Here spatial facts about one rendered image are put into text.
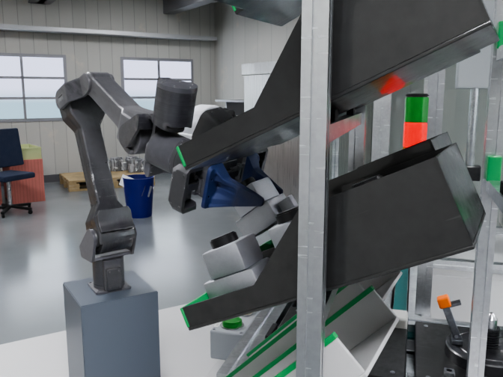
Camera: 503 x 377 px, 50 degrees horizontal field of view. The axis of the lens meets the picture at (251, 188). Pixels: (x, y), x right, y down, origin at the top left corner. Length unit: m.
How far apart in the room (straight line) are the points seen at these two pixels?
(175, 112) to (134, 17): 8.77
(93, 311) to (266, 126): 0.61
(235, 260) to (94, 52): 8.76
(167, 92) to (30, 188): 6.83
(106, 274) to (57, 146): 8.14
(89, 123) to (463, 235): 0.76
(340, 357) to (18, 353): 0.94
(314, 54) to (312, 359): 0.24
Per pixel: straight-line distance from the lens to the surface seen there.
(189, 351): 1.23
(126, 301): 1.00
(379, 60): 0.43
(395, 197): 0.43
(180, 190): 0.66
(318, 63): 0.41
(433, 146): 0.57
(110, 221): 0.98
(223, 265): 0.56
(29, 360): 1.28
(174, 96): 0.74
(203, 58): 9.93
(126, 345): 1.03
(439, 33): 0.42
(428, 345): 1.05
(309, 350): 0.46
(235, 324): 1.08
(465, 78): 1.93
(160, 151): 0.77
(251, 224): 0.70
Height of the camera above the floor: 1.42
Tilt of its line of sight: 10 degrees down
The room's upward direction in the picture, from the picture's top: straight up
